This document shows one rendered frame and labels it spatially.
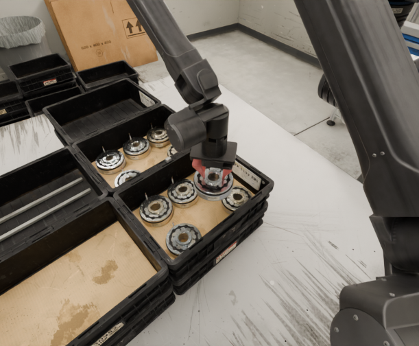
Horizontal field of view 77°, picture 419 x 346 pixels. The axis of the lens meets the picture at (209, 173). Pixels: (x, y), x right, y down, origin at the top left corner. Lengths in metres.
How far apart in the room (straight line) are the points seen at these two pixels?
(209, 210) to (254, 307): 0.32
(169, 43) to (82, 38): 3.06
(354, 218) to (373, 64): 0.93
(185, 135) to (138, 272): 0.44
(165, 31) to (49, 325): 0.71
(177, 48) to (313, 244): 0.76
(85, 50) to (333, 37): 3.43
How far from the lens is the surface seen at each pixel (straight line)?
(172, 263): 0.67
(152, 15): 0.58
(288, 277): 0.93
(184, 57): 0.54
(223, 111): 0.53
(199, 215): 0.85
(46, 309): 0.83
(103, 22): 3.64
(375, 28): 0.26
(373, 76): 0.24
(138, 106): 1.35
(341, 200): 1.17
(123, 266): 0.80
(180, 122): 0.50
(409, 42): 2.37
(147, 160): 1.04
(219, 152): 0.57
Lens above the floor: 1.53
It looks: 47 degrees down
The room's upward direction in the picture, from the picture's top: straight up
